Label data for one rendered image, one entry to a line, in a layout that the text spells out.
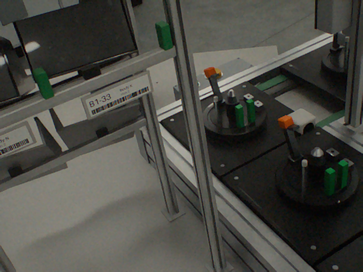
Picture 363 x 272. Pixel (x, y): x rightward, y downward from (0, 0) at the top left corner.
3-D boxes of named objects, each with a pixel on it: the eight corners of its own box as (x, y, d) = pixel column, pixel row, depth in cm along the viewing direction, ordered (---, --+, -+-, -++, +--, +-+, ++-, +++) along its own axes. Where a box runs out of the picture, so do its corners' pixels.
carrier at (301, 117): (161, 127, 104) (151, 80, 97) (246, 87, 112) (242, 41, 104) (221, 184, 86) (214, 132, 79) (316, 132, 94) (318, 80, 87)
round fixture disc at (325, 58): (308, 66, 111) (308, 58, 110) (350, 46, 116) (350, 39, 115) (353, 88, 101) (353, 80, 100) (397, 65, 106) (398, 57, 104)
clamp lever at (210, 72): (213, 102, 101) (202, 69, 98) (221, 98, 101) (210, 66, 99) (221, 103, 97) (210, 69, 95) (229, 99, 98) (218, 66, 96)
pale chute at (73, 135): (74, 157, 94) (67, 137, 95) (134, 136, 96) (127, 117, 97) (55, 131, 67) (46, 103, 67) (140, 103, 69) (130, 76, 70)
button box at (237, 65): (175, 105, 119) (172, 85, 116) (240, 75, 126) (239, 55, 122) (189, 116, 114) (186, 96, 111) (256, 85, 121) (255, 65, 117)
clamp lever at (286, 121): (288, 157, 83) (276, 119, 80) (296, 152, 83) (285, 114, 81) (300, 161, 79) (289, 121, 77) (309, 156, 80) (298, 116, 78)
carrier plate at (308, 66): (279, 73, 115) (279, 65, 113) (349, 40, 122) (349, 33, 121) (353, 114, 97) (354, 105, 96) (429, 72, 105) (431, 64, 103)
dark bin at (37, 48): (44, 77, 81) (29, 36, 79) (114, 56, 83) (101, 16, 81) (34, 83, 54) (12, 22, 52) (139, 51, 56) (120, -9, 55)
